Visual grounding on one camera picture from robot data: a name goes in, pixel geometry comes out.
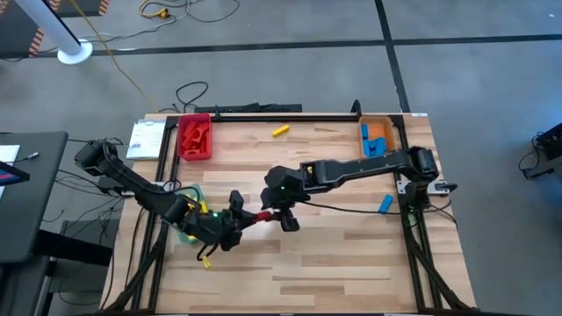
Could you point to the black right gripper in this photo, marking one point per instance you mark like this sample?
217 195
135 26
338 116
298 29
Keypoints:
285 188

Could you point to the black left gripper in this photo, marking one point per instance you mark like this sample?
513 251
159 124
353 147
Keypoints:
226 230

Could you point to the yellow wooden block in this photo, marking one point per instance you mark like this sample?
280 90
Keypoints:
281 131
203 206

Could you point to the blue wooden block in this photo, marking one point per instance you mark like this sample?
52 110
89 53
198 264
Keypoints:
376 152
381 144
386 204
365 138

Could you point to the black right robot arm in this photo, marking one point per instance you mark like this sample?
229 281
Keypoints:
364 169

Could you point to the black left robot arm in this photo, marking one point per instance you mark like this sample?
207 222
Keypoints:
140 193

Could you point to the teal plastic bin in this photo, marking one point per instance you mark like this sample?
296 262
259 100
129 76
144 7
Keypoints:
195 189

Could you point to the red plastic bin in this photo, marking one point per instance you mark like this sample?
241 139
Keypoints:
181 154

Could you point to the black clamp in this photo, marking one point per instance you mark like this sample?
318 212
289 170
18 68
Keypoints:
355 107

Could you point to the white paper booklet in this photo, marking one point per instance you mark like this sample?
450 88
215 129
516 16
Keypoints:
146 140

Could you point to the orange plastic bin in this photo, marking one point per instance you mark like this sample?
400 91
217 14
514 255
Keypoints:
377 123

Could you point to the black desk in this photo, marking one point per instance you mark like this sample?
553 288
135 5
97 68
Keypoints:
30 206

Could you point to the white pole with round base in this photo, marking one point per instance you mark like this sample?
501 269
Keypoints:
75 52

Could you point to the tablet with dark screen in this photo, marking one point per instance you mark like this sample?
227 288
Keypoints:
11 175

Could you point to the white paper sheet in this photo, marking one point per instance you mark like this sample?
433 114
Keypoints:
8 153

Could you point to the black mat with orange stripes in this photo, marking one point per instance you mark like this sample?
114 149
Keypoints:
13 39
83 6

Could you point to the black equipment box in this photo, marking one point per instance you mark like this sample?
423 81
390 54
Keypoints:
551 147

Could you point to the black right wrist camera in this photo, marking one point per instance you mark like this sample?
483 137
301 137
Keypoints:
290 222

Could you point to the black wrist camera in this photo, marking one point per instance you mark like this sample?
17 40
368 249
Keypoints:
236 200
290 222

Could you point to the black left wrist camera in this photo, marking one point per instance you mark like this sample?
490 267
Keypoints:
236 200

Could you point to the white metal bracket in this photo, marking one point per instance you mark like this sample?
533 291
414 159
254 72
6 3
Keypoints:
442 187
401 187

